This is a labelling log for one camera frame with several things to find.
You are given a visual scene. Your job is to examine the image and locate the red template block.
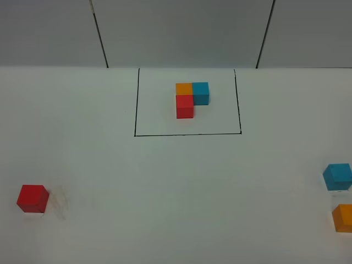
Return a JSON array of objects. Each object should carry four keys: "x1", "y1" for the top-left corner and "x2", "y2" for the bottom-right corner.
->
[{"x1": 176, "y1": 95, "x2": 194, "y2": 119}]

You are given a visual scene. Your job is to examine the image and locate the orange template block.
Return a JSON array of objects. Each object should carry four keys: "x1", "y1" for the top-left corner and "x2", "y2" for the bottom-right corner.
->
[{"x1": 175, "y1": 83, "x2": 193, "y2": 95}]

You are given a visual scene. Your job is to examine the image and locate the blue template block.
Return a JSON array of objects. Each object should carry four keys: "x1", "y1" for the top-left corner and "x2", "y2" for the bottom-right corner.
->
[{"x1": 192, "y1": 82, "x2": 210, "y2": 106}]

